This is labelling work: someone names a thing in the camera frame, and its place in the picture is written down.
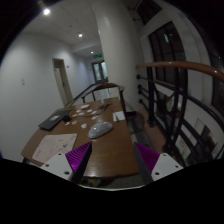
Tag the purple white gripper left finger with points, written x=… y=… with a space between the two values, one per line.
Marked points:
x=70 y=166

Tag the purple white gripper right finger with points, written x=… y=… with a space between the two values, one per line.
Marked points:
x=153 y=166

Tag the beige patterned mouse pad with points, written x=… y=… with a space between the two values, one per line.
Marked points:
x=53 y=144

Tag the grey computer mouse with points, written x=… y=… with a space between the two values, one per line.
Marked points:
x=99 y=129

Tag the small black object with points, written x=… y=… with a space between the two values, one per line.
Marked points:
x=66 y=118

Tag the black laptop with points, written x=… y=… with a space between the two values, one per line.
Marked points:
x=54 y=119

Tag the white paper note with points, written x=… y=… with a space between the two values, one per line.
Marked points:
x=118 y=116

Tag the black scissors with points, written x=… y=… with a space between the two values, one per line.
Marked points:
x=104 y=106

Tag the white door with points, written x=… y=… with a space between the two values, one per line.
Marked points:
x=62 y=81

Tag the glass double door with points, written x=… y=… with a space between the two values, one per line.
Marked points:
x=100 y=72

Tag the wooden stair handrail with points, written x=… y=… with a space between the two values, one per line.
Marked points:
x=203 y=68

